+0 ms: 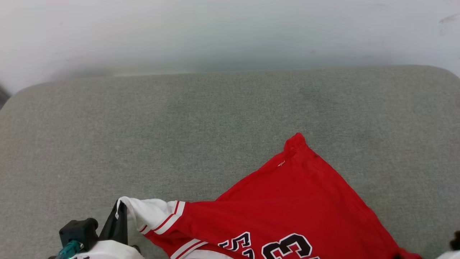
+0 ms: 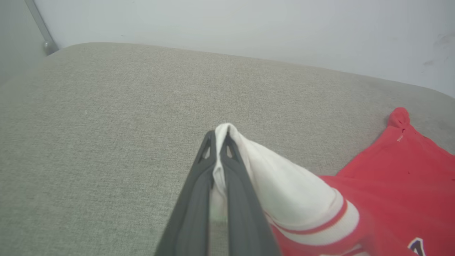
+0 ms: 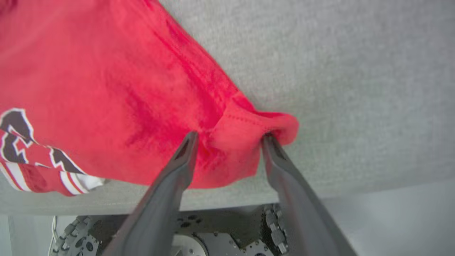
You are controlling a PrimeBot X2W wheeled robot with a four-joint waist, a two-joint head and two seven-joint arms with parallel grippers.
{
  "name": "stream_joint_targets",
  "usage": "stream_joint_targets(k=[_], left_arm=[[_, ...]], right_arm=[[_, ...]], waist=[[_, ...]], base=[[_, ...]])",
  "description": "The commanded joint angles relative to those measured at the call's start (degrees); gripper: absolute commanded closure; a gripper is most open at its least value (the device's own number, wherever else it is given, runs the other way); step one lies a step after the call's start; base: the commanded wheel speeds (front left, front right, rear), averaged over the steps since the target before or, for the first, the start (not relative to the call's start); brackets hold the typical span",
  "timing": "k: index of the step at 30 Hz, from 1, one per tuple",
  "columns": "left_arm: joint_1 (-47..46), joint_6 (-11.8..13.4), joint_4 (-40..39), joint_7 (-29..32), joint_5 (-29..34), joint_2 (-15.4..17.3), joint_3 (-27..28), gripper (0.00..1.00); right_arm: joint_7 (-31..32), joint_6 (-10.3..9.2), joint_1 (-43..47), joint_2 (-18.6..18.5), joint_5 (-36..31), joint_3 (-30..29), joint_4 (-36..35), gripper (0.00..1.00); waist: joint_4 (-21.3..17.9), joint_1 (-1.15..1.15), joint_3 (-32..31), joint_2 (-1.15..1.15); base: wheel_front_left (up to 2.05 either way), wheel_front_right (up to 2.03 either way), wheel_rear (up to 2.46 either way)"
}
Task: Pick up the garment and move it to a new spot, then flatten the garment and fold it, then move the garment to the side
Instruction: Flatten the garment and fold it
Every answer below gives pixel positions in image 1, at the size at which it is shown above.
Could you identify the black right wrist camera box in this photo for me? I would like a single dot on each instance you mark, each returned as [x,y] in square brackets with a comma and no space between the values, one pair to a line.
[455,240]

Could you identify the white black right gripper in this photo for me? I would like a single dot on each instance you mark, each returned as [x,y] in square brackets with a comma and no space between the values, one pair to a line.
[451,256]

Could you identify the red white basketball jersey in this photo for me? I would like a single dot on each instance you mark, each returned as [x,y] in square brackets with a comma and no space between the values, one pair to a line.
[305,201]

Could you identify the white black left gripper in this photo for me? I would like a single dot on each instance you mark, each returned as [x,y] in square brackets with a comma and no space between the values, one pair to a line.
[107,251]

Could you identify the grey fabric sofa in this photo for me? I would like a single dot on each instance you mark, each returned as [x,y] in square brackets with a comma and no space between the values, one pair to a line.
[179,126]

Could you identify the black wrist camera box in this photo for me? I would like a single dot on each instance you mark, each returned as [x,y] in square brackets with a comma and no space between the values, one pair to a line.
[455,240]
[77,232]

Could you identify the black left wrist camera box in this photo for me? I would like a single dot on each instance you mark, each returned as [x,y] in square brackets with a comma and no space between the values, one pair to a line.
[77,232]

